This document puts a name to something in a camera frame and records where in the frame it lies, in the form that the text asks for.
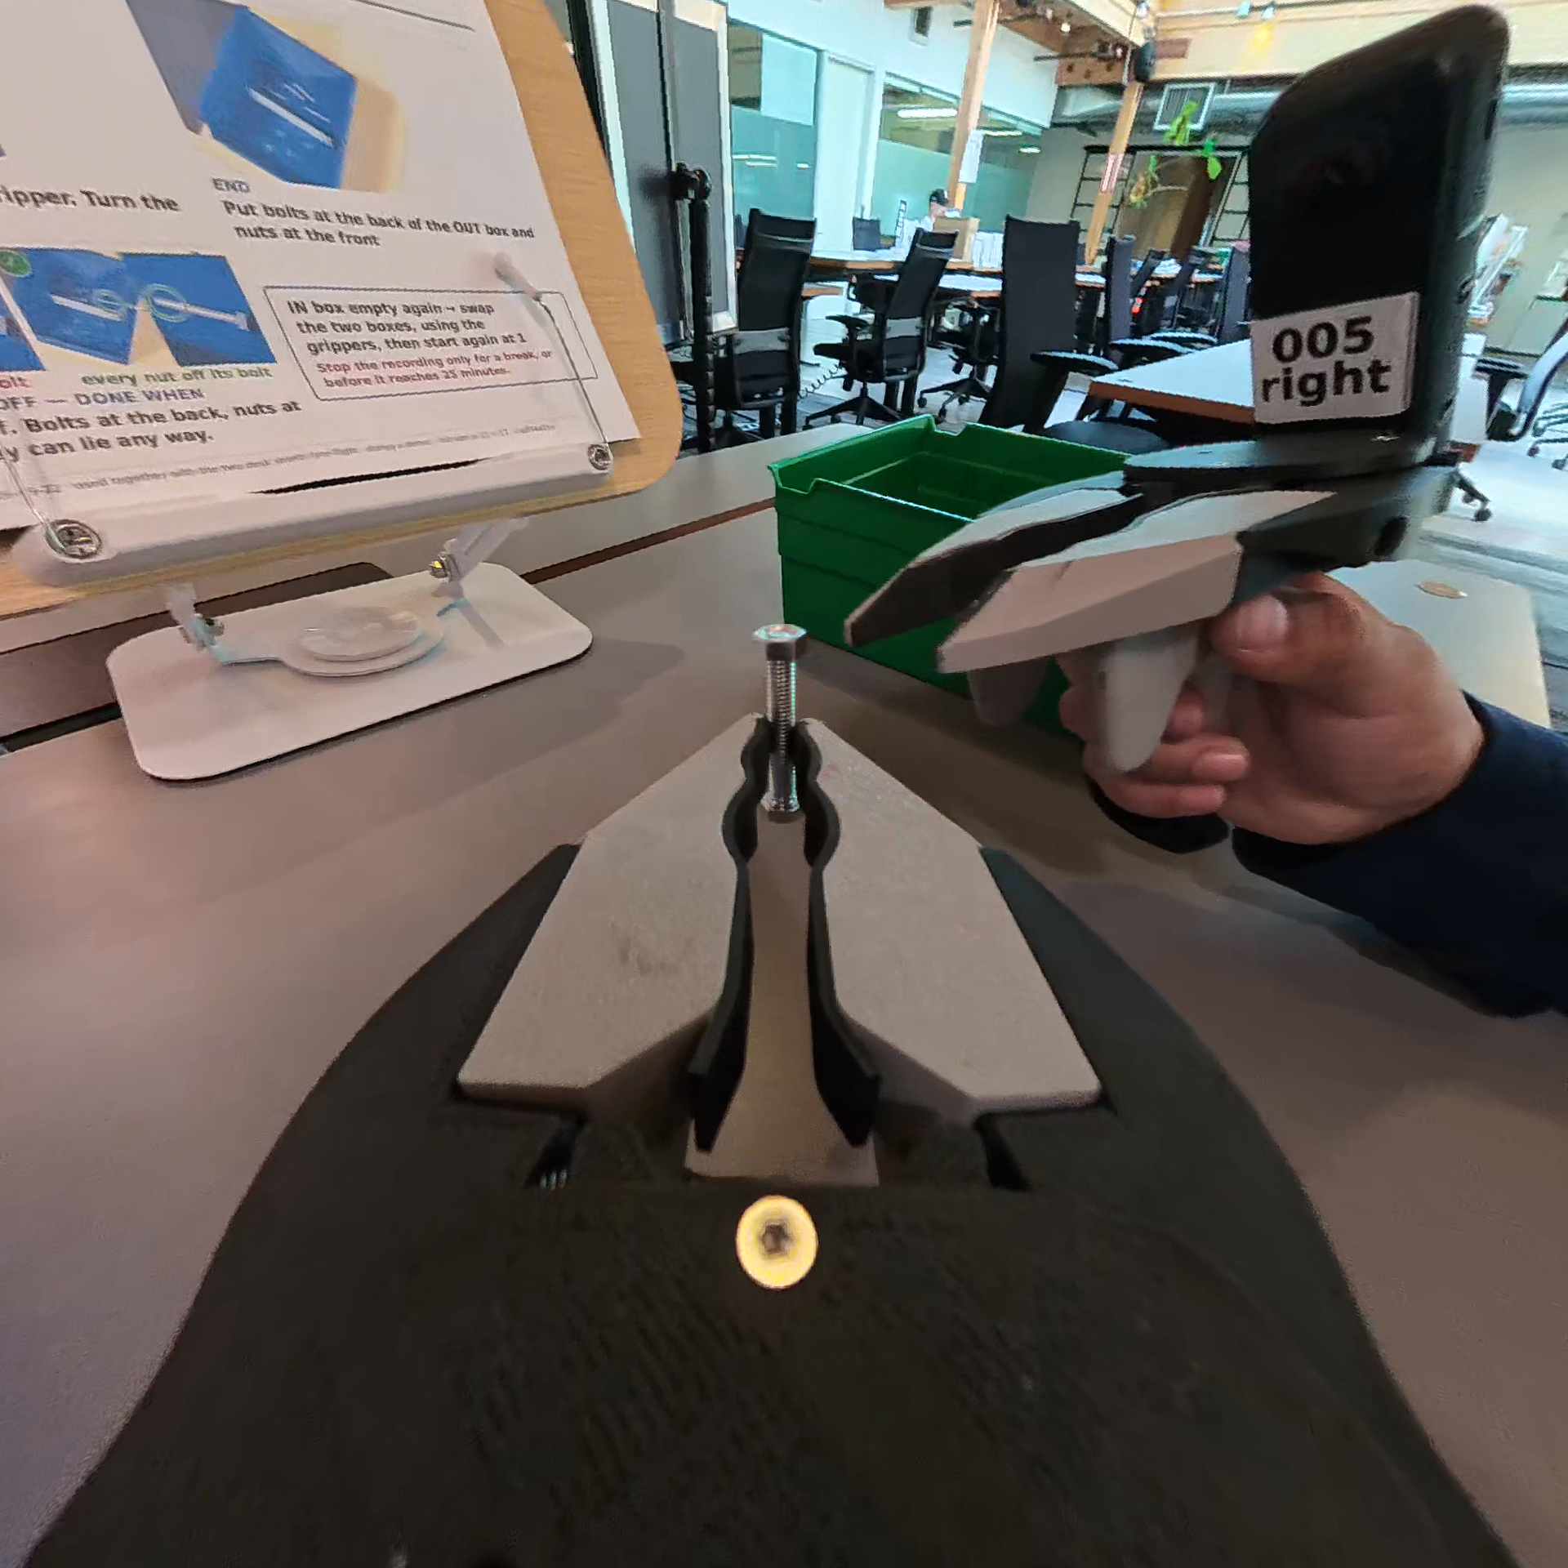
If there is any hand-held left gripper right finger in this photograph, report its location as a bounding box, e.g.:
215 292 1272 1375
791 718 1106 1156

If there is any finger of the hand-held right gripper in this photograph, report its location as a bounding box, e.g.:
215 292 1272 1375
934 490 1338 731
840 484 1144 649

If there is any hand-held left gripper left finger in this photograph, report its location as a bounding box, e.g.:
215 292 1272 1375
455 718 768 1156

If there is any green plastic bin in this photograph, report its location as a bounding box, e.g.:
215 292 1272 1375
768 415 1135 740

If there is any silver hex bolt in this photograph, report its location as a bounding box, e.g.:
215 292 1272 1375
752 620 807 818

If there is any person's right forearm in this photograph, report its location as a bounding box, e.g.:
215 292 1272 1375
1234 689 1568 1018

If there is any person's right hand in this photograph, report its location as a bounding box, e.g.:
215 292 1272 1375
1054 570 1488 844

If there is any hanging green plant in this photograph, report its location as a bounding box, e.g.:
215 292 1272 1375
1129 103 1229 208

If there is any wood edged office desk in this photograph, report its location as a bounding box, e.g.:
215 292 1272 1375
1088 342 1264 431

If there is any group of black office chairs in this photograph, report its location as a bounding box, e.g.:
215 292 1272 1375
701 208 1568 458

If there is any grey panel on black stand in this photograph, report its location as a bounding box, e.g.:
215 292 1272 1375
545 0 739 458

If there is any printed instruction sheet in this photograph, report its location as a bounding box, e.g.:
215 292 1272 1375
0 0 642 531

